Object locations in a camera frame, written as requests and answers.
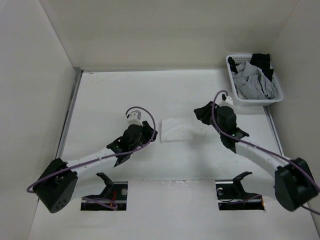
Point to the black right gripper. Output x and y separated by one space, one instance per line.
203 113

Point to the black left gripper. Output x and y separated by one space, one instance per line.
148 132

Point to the white tank top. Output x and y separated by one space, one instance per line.
173 130

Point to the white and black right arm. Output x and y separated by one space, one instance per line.
293 184

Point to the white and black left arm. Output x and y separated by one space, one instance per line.
63 181

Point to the grey tank top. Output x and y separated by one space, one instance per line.
251 83

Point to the black tank top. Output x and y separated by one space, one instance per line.
262 61

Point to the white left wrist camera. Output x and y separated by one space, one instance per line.
134 118

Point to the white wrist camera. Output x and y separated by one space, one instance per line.
134 118
226 101

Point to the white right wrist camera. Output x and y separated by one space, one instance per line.
226 101

